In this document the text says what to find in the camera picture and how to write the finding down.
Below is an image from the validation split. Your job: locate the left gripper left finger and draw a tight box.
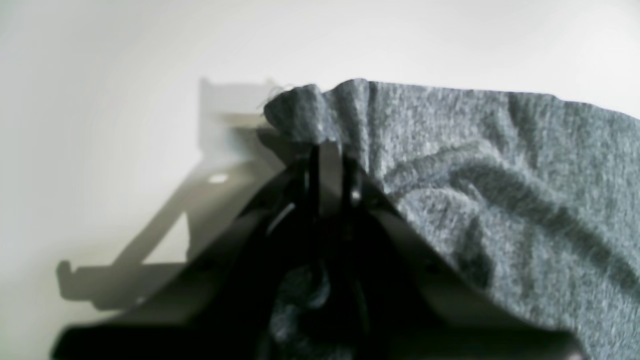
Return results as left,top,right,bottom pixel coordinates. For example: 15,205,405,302
52,145,321,360

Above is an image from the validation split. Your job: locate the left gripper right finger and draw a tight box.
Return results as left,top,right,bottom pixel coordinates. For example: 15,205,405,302
320,142,586,360

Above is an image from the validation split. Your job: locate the grey heather long-sleeve shirt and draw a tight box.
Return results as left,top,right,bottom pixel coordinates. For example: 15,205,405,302
263,79,640,360

